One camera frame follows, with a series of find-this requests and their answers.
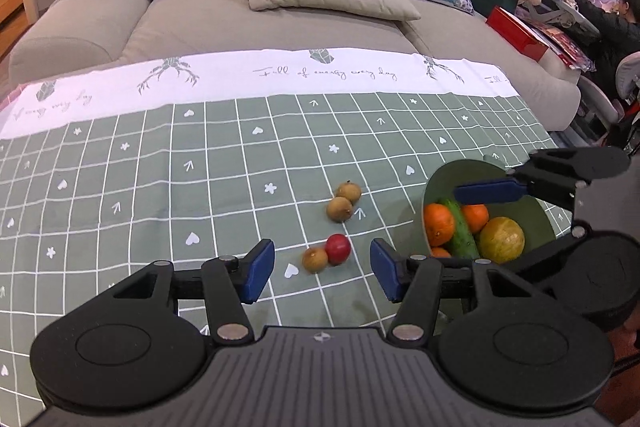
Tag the orange mandarin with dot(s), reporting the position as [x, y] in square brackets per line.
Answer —
[475, 216]
[438, 252]
[439, 224]

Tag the red box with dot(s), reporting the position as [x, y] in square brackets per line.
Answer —
[517, 33]

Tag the green cucumber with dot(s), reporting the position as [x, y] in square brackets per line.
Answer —
[462, 244]

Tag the green checked tablecloth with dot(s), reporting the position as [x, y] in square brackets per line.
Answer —
[189, 158]

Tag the small red fruit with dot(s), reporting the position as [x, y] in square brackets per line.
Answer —
[337, 249]

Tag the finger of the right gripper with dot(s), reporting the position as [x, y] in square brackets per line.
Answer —
[496, 191]

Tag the seated person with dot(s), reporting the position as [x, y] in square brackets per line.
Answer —
[619, 38]

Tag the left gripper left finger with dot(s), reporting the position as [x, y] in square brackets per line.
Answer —
[150, 336]

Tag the brown longan fruit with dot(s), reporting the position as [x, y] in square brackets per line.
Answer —
[339, 209]
[349, 190]
[315, 260]

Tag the yellow green pear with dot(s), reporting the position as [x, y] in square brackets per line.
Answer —
[501, 240]

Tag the green plastic bowl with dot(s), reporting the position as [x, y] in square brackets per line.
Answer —
[526, 211]

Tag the grey fabric sofa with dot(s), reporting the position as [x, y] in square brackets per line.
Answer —
[78, 35]

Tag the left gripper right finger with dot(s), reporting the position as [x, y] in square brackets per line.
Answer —
[477, 332]

